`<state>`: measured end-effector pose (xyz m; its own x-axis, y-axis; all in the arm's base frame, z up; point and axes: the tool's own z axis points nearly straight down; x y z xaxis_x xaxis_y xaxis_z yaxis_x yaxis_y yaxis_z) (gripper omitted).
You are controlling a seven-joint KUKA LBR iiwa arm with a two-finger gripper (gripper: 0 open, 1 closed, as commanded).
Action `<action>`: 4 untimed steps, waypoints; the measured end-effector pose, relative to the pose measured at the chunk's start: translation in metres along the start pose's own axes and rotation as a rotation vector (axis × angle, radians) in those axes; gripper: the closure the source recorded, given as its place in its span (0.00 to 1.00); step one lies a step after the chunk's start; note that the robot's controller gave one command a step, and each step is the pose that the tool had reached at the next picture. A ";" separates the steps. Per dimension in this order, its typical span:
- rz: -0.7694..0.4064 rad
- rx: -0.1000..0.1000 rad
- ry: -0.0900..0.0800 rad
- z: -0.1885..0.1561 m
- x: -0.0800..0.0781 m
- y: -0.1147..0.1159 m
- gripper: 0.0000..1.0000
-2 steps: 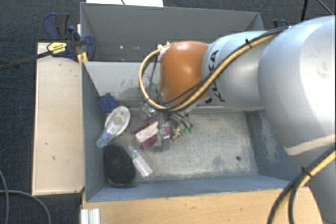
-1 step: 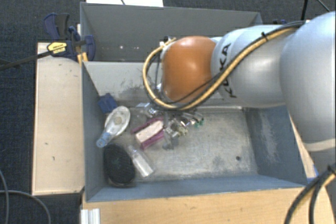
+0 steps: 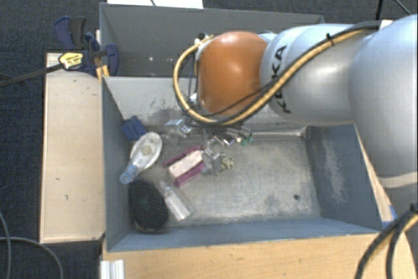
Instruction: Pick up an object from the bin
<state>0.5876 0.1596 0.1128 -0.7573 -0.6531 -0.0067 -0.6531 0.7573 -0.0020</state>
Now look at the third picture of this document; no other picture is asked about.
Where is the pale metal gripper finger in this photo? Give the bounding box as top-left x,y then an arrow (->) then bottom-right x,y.
205,153 -> 225,176
202,139 -> 214,161

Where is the small yellow-green lump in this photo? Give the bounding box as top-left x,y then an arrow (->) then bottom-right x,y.
218,155 -> 236,172

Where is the purple and white box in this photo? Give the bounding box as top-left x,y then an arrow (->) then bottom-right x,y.
162,146 -> 208,188

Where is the clear crumpled plastic piece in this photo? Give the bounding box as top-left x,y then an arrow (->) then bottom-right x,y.
164,118 -> 194,142

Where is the grey metal bin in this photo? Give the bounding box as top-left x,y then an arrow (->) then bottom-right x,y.
99,2 -> 396,253

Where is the clear glass vial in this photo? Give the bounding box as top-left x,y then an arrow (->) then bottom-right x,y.
159,180 -> 194,222

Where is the clear plastic bottle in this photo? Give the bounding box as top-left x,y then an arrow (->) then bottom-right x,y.
119,131 -> 163,186

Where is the blue block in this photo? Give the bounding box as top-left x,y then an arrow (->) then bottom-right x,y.
121,115 -> 147,142

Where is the black oval mesh brush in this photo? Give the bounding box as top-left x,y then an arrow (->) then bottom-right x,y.
128,179 -> 170,233

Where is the pale wood flat board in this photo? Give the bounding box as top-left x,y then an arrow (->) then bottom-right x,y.
39,53 -> 106,244

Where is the black cylinder on white bracket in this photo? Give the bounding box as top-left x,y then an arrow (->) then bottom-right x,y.
195,31 -> 216,58

